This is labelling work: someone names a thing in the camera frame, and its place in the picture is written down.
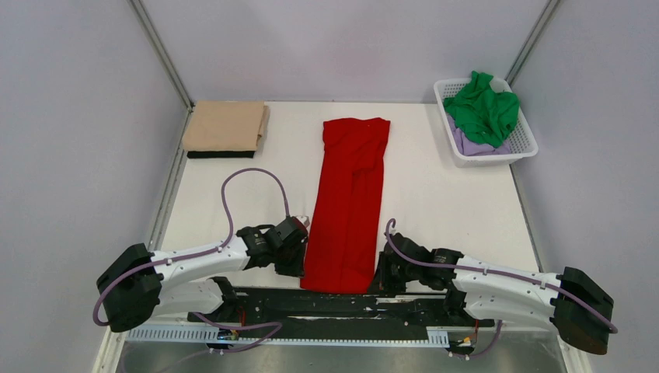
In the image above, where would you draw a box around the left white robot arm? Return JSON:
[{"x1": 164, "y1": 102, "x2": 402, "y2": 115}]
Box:
[{"x1": 92, "y1": 216, "x2": 309, "y2": 333}]

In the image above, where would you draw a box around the white plastic basket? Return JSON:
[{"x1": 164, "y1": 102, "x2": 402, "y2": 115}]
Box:
[{"x1": 434, "y1": 71, "x2": 539, "y2": 168}]

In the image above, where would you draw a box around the left aluminium frame post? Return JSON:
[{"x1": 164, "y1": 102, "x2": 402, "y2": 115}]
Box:
[{"x1": 127, "y1": 0, "x2": 194, "y2": 112}]

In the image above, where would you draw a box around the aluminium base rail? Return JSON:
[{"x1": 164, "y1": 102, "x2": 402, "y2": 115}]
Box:
[{"x1": 110, "y1": 289, "x2": 579, "y2": 333}]

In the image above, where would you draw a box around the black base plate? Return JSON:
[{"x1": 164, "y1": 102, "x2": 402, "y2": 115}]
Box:
[{"x1": 206, "y1": 287, "x2": 495, "y2": 340}]

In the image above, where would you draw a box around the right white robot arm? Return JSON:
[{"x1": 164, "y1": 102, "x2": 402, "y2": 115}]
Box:
[{"x1": 368, "y1": 233, "x2": 614, "y2": 355}]

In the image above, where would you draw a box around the aluminium frame post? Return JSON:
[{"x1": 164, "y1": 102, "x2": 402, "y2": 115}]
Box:
[
  {"x1": 127, "y1": 0, "x2": 194, "y2": 112},
  {"x1": 504, "y1": 0, "x2": 563, "y2": 86}
]

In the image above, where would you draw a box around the green t shirt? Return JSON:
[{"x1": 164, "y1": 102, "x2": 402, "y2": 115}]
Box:
[{"x1": 443, "y1": 71, "x2": 520, "y2": 148}]

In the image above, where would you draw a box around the lilac t shirt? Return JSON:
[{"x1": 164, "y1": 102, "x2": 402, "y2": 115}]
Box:
[{"x1": 445, "y1": 113, "x2": 514, "y2": 156}]

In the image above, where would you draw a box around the white slotted cable duct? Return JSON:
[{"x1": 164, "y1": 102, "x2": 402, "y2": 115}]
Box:
[{"x1": 126, "y1": 324, "x2": 450, "y2": 347}]

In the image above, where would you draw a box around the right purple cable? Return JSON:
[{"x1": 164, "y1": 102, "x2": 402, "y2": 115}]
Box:
[{"x1": 384, "y1": 218, "x2": 619, "y2": 360}]

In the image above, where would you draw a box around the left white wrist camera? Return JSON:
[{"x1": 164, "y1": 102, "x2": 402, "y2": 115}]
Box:
[{"x1": 295, "y1": 215, "x2": 310, "y2": 228}]

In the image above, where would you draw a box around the right aluminium frame post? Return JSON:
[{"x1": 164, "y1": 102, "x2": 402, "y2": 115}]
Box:
[{"x1": 504, "y1": 0, "x2": 563, "y2": 86}]

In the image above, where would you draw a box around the red t shirt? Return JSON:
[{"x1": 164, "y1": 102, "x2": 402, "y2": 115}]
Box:
[{"x1": 300, "y1": 117, "x2": 390, "y2": 294}]

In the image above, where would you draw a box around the folded beige t shirt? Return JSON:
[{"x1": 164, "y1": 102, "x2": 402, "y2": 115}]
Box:
[{"x1": 182, "y1": 100, "x2": 270, "y2": 152}]

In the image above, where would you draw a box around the folded black t shirt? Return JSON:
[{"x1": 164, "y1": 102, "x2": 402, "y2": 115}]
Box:
[{"x1": 187, "y1": 151, "x2": 256, "y2": 159}]

